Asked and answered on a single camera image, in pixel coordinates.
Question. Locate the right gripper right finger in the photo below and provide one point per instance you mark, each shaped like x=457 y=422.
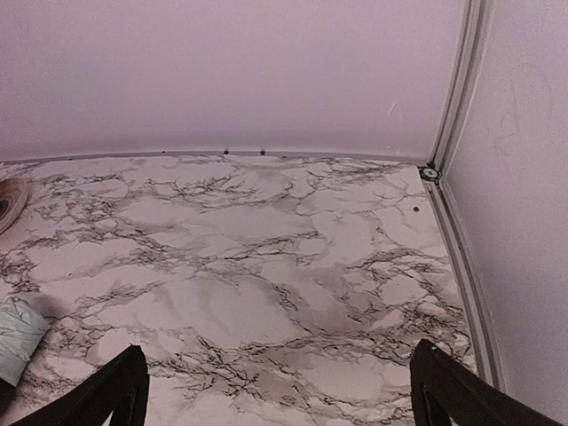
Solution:
x=444 y=392

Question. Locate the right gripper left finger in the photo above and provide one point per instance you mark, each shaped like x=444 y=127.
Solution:
x=118 y=392

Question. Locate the mint green folding umbrella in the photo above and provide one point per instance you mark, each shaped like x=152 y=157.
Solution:
x=22 y=329

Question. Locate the right aluminium frame post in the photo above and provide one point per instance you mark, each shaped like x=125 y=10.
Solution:
x=466 y=67

